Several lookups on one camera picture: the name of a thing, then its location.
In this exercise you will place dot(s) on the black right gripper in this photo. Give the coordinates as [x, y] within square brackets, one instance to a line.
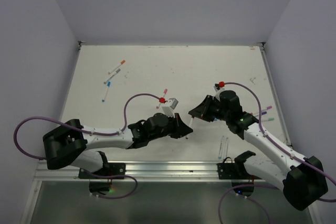
[201, 110]

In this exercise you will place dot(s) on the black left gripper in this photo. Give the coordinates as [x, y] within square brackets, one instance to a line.
[181, 128]

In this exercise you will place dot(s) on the dark red capped white marker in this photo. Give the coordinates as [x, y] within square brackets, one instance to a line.
[191, 122]

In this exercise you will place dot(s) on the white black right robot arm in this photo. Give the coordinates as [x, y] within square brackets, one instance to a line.
[298, 177]

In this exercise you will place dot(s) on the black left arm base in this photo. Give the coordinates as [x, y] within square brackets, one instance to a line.
[102, 189]

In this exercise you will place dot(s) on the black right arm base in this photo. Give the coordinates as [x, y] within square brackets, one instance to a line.
[234, 171]

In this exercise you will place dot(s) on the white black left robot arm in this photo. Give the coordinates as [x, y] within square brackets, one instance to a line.
[73, 144]

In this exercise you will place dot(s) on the green capped white marker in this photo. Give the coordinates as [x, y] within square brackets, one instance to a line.
[268, 120]

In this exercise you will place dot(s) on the magenta capped white marker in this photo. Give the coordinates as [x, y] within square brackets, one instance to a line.
[262, 110]

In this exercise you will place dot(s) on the grey capped marker far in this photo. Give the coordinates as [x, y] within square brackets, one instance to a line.
[113, 74]

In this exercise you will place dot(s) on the orange capped white marker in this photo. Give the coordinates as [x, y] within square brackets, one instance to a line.
[116, 67]

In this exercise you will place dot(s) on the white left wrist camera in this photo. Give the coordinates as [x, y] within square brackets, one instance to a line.
[169, 106]

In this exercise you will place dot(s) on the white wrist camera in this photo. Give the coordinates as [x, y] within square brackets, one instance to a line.
[218, 90]
[169, 106]

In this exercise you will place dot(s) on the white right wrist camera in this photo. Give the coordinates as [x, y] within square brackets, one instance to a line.
[218, 90]

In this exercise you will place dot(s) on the aluminium mounting rail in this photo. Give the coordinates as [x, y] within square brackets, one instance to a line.
[169, 171]

